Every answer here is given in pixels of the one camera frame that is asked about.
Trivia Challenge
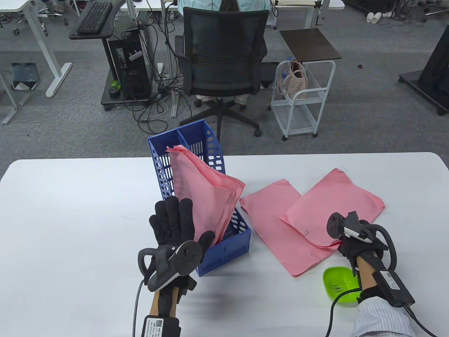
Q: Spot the person's right hand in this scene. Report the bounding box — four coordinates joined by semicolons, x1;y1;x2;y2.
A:
338;219;389;278

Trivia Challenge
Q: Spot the person's left hand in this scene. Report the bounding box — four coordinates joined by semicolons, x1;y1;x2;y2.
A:
147;196;216;310

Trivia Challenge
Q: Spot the pink paper stack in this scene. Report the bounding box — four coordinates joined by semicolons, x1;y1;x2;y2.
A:
280;168;385;248
167;145;242;243
240;179;340;278
172;147;246;243

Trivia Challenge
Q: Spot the person's right forearm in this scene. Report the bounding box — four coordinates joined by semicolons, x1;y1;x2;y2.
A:
353;256;418;337

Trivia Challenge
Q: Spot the person's left forearm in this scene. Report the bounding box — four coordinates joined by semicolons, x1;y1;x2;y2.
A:
149;288;183;337

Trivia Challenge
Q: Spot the black white hand controller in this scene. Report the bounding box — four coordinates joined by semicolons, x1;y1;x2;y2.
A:
138;240;204;292
326;212;397;271

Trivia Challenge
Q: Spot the green plastic bowl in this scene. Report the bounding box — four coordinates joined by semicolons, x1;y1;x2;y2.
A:
323;267;362;308

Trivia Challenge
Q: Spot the blue plastic file holder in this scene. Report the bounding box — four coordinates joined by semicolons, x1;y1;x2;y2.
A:
147;119;252;278

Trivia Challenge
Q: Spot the black computer tower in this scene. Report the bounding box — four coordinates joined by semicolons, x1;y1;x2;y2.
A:
107;37;152;100

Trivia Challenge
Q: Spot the beige handbag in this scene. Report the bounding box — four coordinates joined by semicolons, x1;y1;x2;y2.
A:
276;60;309;99

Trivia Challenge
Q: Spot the black mesh office chair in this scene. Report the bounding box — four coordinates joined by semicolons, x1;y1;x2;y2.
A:
174;7;269;137

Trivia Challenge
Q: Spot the black floor stand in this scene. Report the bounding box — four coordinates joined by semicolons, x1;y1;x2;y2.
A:
398;26;449;116

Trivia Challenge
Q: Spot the black computer cart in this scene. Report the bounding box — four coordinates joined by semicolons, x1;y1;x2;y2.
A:
69;0;156;111

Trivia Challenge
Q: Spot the dark teal bag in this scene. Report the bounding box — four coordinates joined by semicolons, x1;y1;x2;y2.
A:
11;62;40;91

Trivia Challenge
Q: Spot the white cart with brown top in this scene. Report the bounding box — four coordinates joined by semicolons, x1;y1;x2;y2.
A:
270;28;342;141

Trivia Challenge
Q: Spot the black keyboard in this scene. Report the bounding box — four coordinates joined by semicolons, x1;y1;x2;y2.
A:
76;0;113;35

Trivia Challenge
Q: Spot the silver chair base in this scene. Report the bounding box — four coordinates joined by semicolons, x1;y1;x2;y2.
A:
14;0;69;36

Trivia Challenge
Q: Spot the white desk with metal legs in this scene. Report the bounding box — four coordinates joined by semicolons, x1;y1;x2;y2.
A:
126;0;346;118

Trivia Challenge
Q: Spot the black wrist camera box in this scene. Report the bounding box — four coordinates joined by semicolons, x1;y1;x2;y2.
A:
140;315;181;337
372;270;415;308

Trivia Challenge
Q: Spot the black cable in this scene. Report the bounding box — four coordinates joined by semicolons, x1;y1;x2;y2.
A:
324;288;439;337

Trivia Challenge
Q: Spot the grey braided cable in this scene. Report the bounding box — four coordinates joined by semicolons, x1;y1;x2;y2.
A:
133;279;146;337

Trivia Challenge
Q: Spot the tangle of black cables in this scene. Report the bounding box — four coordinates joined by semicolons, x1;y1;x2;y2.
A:
121;0;197;134

